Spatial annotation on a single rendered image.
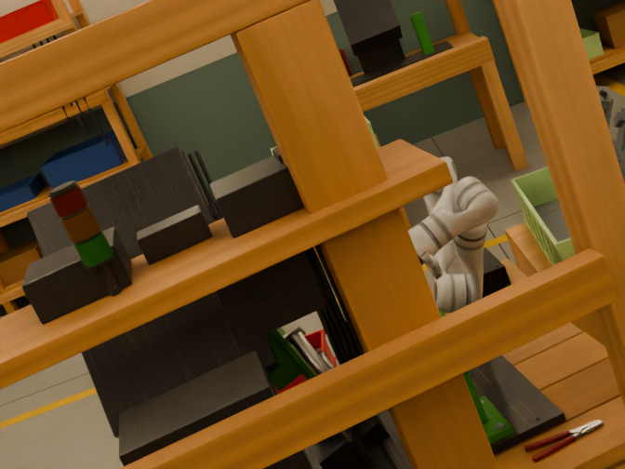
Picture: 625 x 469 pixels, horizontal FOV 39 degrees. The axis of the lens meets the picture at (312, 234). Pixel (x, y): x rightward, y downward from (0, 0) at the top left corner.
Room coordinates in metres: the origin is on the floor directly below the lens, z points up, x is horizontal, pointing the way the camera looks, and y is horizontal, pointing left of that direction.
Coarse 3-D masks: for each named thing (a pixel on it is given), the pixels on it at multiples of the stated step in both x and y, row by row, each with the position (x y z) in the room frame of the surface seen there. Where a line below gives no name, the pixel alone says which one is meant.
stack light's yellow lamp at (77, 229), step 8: (88, 208) 1.38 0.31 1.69; (80, 216) 1.37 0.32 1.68; (88, 216) 1.38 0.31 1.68; (64, 224) 1.37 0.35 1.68; (72, 224) 1.37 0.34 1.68; (80, 224) 1.36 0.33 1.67; (88, 224) 1.37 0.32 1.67; (96, 224) 1.38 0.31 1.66; (72, 232) 1.37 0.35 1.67; (80, 232) 1.36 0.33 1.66; (88, 232) 1.37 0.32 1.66; (96, 232) 1.37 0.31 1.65; (72, 240) 1.38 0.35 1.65; (80, 240) 1.37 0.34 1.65
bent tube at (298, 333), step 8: (296, 328) 1.72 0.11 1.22; (288, 336) 1.72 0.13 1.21; (296, 336) 1.72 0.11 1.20; (304, 336) 1.72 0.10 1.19; (296, 344) 1.71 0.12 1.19; (304, 344) 1.70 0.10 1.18; (304, 352) 1.69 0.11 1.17; (312, 352) 1.69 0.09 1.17; (312, 360) 1.67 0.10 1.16; (320, 360) 1.67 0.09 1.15; (312, 368) 1.67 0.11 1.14; (320, 368) 1.66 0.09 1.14; (328, 368) 1.67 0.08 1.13
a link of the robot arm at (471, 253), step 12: (456, 240) 1.81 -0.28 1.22; (480, 240) 1.78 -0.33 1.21; (456, 252) 1.83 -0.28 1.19; (468, 252) 1.80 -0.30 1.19; (480, 252) 1.81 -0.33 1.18; (468, 264) 1.83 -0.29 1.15; (480, 264) 1.83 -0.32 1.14; (468, 276) 1.91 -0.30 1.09; (480, 276) 1.84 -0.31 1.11; (468, 288) 1.88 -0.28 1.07; (480, 288) 1.86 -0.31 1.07; (468, 300) 1.87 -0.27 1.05
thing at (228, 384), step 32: (256, 352) 1.64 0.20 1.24; (192, 384) 1.61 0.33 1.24; (224, 384) 1.55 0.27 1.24; (256, 384) 1.50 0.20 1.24; (128, 416) 1.59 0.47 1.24; (160, 416) 1.53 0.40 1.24; (192, 416) 1.48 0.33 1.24; (224, 416) 1.46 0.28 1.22; (128, 448) 1.46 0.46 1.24; (160, 448) 1.45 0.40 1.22
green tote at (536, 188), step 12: (540, 168) 2.76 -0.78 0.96; (516, 180) 2.76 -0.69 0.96; (528, 180) 2.75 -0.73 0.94; (540, 180) 2.75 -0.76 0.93; (516, 192) 2.72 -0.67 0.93; (528, 192) 2.76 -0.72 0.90; (540, 192) 2.75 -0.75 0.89; (552, 192) 2.74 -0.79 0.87; (528, 204) 2.51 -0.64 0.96; (540, 204) 2.75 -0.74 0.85; (528, 216) 2.61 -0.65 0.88; (528, 228) 2.70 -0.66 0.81; (540, 228) 2.38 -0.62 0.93; (540, 240) 2.47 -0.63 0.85; (552, 240) 2.20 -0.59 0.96; (564, 240) 2.17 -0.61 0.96; (552, 252) 2.28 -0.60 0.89; (564, 252) 2.17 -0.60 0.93; (552, 264) 2.36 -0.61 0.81
